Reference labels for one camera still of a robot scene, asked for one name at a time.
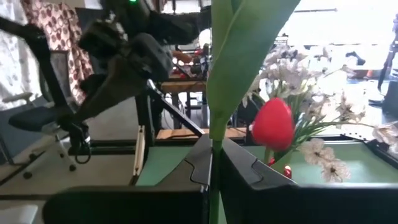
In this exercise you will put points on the white artificial flower bunch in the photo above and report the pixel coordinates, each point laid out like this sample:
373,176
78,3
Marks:
345,105
292,71
320,154

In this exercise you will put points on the black office chair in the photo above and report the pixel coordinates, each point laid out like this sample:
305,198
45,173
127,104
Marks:
40,118

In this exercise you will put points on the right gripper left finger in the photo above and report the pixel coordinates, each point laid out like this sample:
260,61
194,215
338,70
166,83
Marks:
149,202

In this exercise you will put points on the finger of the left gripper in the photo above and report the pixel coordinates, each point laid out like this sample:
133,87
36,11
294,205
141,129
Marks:
91,84
105,96

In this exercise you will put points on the red ribbed glass vase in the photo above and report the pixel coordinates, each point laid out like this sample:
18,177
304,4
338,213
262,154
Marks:
287,171

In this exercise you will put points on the wooden background desk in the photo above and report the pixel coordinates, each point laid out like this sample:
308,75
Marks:
183,85

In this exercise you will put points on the red white patterned cloth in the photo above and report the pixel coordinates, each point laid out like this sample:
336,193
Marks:
62,40

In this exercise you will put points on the red artificial tulip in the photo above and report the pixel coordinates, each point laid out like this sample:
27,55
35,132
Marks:
242,62
273,124

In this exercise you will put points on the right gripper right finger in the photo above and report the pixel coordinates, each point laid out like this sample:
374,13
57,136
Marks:
280,205

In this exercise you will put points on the black tripod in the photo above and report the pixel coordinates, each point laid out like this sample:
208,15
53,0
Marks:
388,62

